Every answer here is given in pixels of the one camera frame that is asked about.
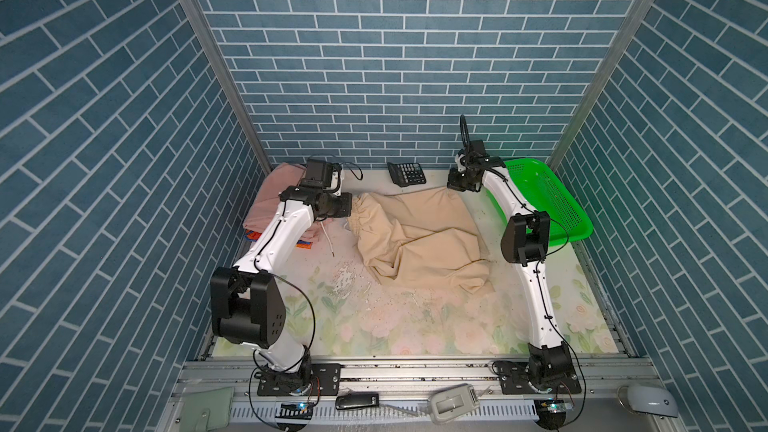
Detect beige shorts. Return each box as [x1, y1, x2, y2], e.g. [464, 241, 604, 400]
[348, 187, 493, 296]

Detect white slotted cable duct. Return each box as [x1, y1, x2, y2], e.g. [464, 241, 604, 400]
[230, 400, 539, 425]

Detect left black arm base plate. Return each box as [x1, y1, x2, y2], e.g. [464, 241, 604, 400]
[255, 363, 342, 397]

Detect left green circuit board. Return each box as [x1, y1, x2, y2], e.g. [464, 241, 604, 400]
[275, 402, 314, 422]

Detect black calculator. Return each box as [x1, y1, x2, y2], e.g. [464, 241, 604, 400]
[387, 162, 427, 188]

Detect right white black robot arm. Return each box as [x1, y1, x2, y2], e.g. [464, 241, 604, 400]
[447, 137, 576, 392]

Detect right green circuit board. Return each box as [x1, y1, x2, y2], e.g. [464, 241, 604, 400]
[535, 399, 572, 416]

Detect grey plastic clip device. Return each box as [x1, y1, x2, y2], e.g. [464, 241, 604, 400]
[427, 384, 479, 424]

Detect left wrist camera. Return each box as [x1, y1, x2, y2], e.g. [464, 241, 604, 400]
[299, 159, 343, 191]

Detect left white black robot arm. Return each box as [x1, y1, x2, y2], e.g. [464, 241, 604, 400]
[210, 186, 352, 373]

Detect green circuit board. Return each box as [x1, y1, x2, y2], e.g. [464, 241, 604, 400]
[535, 399, 572, 416]
[275, 402, 314, 422]

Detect green plastic basket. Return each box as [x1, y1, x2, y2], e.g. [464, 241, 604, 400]
[478, 157, 593, 256]

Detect white computer mouse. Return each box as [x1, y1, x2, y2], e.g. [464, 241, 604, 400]
[617, 384, 679, 418]

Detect pink shorts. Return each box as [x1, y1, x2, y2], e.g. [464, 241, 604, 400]
[242, 163, 305, 242]

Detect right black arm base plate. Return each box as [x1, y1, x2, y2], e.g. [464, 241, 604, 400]
[490, 360, 582, 395]

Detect pale green plastic plate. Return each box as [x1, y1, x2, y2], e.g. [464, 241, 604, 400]
[179, 387, 234, 432]

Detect rainbow striped shorts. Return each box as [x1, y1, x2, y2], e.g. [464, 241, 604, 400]
[245, 230, 312, 250]

